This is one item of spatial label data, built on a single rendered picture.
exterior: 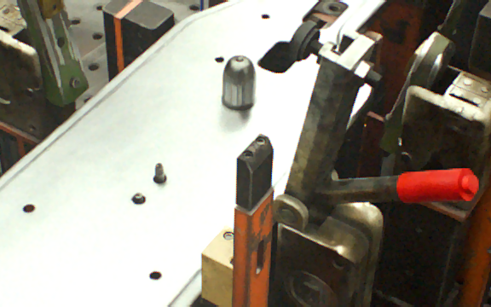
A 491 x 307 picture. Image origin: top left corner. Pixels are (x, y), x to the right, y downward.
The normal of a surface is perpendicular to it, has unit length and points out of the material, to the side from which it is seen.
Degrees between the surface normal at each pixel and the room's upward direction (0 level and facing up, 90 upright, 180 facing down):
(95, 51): 0
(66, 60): 78
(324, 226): 0
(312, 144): 90
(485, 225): 90
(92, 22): 0
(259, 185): 90
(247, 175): 90
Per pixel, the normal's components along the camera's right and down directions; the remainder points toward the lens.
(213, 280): -0.54, 0.58
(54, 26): 0.83, 0.23
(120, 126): 0.02, -0.72
